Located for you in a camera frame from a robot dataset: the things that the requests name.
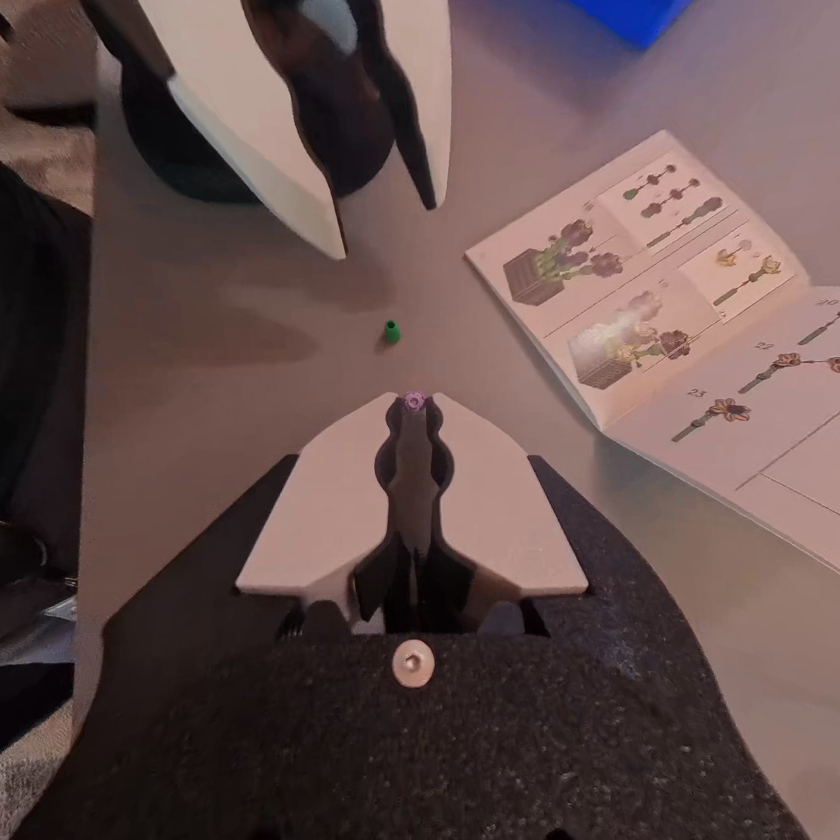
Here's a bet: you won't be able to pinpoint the blue storage bin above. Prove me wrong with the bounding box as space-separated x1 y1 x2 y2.
565 0 693 51

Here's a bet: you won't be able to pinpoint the person's dark pants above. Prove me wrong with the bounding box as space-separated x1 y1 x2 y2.
0 164 95 749

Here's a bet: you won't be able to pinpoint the grey desk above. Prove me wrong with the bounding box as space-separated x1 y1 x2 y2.
73 0 840 840

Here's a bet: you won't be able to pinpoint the black wrist rest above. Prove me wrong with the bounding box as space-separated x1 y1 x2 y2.
121 53 397 206

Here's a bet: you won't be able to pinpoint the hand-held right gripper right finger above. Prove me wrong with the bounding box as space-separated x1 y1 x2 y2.
423 392 589 628

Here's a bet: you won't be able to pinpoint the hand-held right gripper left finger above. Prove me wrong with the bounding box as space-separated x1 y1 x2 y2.
237 392 405 628

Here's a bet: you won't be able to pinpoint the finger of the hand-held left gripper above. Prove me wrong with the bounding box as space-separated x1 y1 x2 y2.
136 0 350 262
348 0 455 212

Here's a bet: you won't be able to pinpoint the instruction booklet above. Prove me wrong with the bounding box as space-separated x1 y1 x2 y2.
465 128 840 576

